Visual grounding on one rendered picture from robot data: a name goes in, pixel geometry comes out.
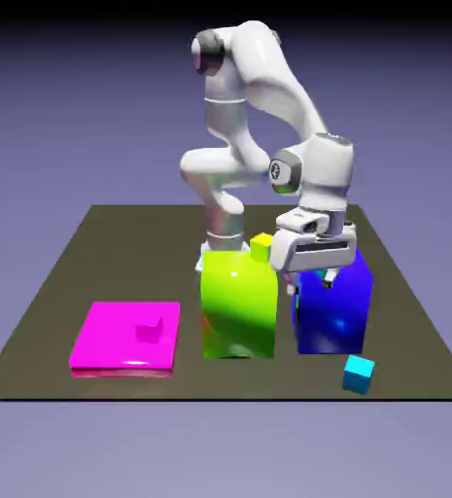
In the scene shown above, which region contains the large blue box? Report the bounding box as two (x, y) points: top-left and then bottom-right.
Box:
(292, 247), (374, 355)

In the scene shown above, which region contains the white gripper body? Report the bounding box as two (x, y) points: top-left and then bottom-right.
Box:
(268, 224), (358, 274)

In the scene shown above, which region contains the small magenta cube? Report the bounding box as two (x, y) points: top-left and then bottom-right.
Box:
(135, 316), (164, 345)

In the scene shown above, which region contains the large magenta box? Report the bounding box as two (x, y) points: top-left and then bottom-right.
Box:
(68, 302), (182, 379)

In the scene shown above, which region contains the large green box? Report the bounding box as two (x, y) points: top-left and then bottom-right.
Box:
(200, 250), (279, 360)

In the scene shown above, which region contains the small cyan cube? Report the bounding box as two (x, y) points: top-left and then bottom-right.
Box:
(341, 354), (376, 396)

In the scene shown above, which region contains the small yellow cube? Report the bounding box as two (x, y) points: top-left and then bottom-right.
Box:
(249, 231), (275, 264)

